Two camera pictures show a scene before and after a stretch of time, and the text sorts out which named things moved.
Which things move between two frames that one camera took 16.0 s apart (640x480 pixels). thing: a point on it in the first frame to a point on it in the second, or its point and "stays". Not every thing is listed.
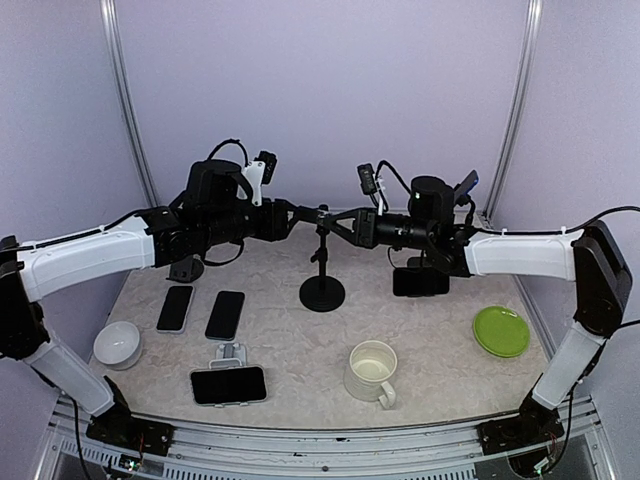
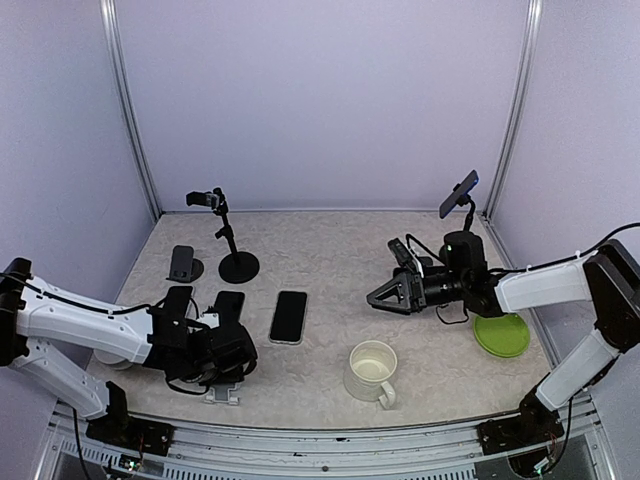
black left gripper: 275,226 to 234,375
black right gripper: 365,231 to 410,286
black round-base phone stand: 322,293 to 237,267
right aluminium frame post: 534,18 stays
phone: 175,309 stays
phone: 225,316 stays
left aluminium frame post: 109,16 stays
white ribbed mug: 371,364 stays
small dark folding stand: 187,270 stays
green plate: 501,331 stays
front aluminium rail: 391,451 stays
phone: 229,385 to 289,315
